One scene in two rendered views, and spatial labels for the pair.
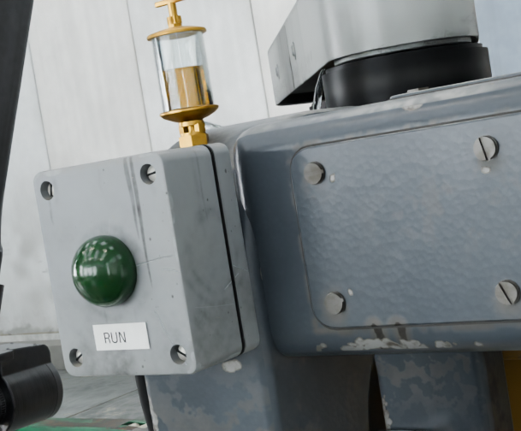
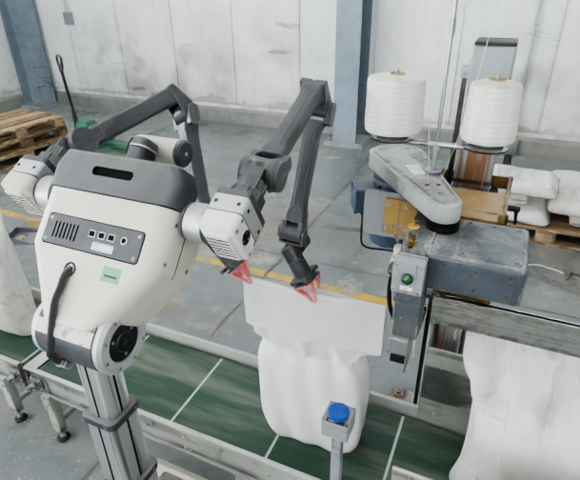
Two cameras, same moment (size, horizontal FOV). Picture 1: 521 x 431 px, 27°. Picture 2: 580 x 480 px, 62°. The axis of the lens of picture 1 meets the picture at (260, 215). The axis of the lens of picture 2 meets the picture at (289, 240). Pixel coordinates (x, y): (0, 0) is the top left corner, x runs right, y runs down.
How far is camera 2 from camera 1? 0.94 m
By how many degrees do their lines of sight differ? 28
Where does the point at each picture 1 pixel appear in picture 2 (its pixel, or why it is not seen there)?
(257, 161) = (431, 259)
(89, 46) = not seen: outside the picture
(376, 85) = (442, 230)
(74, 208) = (402, 268)
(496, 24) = not seen: outside the picture
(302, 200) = (439, 269)
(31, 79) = not seen: outside the picture
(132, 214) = (415, 272)
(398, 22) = (449, 220)
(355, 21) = (440, 218)
